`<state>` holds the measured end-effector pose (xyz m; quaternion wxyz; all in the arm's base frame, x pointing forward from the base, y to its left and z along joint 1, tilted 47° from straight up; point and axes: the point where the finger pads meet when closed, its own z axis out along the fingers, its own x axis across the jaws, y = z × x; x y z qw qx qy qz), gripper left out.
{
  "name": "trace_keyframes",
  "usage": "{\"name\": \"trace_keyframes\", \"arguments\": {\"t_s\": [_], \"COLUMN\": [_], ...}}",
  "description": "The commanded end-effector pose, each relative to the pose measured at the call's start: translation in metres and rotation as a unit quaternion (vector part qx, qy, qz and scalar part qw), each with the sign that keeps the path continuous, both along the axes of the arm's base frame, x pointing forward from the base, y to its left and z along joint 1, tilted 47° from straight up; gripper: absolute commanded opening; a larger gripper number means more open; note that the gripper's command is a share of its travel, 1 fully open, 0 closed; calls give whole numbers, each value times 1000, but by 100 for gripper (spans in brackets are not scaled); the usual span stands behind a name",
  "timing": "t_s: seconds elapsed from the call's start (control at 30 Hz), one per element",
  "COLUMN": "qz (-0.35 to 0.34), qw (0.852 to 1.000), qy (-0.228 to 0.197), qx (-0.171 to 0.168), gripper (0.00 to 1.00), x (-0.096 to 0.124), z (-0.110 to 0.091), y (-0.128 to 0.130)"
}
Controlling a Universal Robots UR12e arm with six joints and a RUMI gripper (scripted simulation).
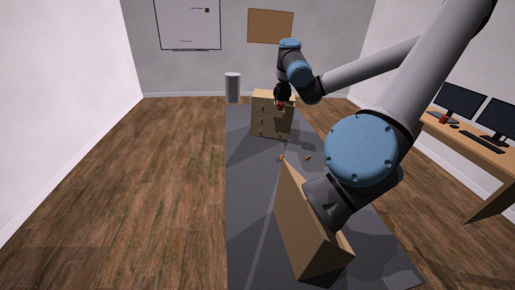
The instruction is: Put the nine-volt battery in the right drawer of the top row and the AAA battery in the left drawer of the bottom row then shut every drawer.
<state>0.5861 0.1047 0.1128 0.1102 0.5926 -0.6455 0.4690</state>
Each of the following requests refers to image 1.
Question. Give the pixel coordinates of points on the wooden chest of drawers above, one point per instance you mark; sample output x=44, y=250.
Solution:
x=268, y=94

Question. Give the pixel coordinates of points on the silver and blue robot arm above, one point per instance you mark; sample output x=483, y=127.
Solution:
x=364, y=151

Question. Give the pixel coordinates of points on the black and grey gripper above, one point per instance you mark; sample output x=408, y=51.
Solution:
x=283, y=94

